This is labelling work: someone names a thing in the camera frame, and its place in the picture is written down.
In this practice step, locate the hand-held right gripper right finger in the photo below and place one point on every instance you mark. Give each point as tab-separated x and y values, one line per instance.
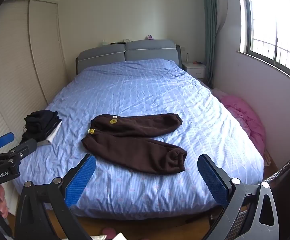
212	180

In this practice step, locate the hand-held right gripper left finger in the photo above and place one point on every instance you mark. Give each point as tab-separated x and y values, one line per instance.
81	180

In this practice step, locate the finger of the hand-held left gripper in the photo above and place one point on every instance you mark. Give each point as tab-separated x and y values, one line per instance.
3	140
24	150

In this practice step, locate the dark brown pants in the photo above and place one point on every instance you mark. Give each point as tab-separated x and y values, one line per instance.
135	152

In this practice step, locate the person's left hand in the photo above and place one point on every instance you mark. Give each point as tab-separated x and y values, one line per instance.
2	200

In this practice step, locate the stack of dark folded clothes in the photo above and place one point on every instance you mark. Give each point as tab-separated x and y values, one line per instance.
39	126

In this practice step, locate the pink slipper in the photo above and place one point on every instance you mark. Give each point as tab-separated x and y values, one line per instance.
108	232

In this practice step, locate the white paper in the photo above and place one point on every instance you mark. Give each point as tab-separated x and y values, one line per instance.
121	237

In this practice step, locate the pink blanket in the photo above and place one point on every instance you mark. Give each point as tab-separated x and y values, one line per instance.
245	117

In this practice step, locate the cream slatted wardrobe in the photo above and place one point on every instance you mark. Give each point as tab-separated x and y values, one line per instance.
17	55

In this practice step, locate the blue floral striped bed sheet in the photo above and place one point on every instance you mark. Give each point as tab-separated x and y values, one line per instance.
147	92

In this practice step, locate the white nightstand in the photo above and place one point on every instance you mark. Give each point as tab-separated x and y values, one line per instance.
195	71

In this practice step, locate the tissue box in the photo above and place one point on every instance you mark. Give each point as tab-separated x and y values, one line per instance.
105	42

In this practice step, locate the grey padded headboard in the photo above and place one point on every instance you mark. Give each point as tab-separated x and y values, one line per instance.
135	50

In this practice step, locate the green curtain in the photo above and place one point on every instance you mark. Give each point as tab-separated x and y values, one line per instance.
210	30

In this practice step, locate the purple toy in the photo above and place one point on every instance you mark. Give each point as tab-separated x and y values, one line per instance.
150	37

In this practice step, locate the barred window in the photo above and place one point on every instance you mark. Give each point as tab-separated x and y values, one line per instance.
275	22

